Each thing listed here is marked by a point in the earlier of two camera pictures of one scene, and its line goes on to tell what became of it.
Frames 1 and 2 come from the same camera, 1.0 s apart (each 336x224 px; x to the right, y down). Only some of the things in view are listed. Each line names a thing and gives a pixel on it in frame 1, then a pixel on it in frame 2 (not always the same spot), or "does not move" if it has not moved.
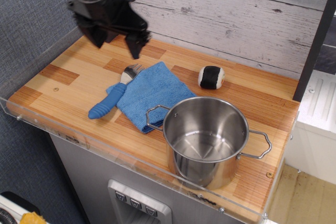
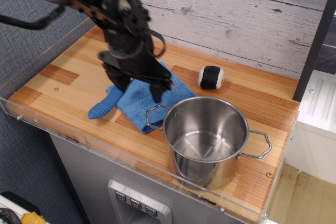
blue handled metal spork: (112, 97) does not move
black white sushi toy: (211, 77) does not move
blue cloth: (150, 94) does not move
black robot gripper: (106, 9) → (135, 59)
